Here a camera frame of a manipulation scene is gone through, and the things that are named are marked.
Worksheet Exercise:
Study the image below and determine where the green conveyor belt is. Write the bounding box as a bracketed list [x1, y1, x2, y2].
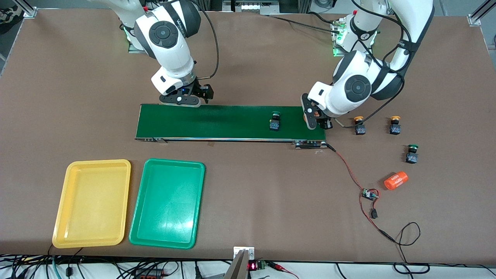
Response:
[134, 103, 329, 150]

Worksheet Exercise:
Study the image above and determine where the green plastic tray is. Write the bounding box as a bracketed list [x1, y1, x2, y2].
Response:
[129, 158, 205, 250]

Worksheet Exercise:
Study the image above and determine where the yellow plastic tray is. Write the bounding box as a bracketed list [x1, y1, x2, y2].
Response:
[52, 159, 131, 249]

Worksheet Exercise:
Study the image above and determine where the red alligator clip lead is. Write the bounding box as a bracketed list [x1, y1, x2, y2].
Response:
[267, 262, 300, 279]

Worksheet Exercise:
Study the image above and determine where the grey metal stand pole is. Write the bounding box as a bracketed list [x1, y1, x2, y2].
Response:
[224, 250, 248, 279]

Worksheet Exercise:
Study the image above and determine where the black red power strip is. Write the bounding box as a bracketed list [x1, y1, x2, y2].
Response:
[134, 269, 171, 279]

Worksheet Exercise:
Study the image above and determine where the patterned shoe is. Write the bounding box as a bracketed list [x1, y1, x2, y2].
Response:
[0, 8, 22, 26]

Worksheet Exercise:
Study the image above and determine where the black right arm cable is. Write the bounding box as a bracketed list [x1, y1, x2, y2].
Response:
[196, 8, 220, 80]

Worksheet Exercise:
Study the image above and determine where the red black twisted wire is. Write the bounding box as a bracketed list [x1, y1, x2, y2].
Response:
[325, 143, 396, 244]

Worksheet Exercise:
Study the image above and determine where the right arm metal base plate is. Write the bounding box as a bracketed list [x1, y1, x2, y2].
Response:
[128, 37, 147, 54]

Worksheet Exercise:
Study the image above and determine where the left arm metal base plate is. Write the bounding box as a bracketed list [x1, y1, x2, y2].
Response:
[332, 19, 374, 58]

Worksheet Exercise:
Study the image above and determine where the black base power cable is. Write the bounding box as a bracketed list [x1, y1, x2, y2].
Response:
[267, 12, 343, 33]

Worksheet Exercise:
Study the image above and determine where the thin black looped cable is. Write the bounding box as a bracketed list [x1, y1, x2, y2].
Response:
[392, 222, 431, 275]

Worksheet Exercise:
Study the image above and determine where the silver metal clamp bracket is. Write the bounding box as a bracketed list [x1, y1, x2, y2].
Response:
[233, 246, 255, 260]

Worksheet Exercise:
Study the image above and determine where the aluminium frame post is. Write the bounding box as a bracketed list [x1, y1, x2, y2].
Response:
[468, 0, 496, 26]

